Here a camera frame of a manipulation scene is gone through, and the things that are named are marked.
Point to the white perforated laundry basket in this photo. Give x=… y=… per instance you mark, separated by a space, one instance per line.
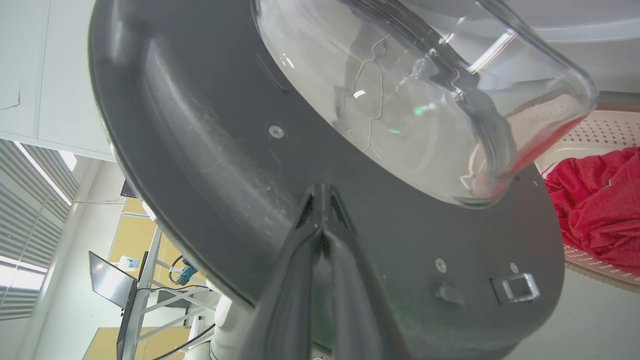
x=607 y=131

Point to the black flat computer monitor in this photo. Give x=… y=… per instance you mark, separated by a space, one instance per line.
x=111 y=280

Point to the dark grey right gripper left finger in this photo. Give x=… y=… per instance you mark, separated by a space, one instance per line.
x=287 y=300

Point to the red cloth garment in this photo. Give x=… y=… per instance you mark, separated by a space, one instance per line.
x=600 y=210

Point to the white rounded robot part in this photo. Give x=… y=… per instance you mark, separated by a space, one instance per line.
x=230 y=330

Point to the grey window blinds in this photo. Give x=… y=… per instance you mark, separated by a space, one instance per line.
x=25 y=220

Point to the dark grey washing machine door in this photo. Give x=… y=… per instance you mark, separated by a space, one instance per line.
x=210 y=165

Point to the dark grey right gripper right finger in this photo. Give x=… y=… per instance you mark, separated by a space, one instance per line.
x=357 y=310

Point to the silver metal frame stand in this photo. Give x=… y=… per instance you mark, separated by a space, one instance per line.
x=145 y=295

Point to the yellow partition panel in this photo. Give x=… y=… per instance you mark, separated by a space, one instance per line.
x=131 y=235

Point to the white washing machine body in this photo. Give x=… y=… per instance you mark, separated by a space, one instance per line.
x=590 y=45

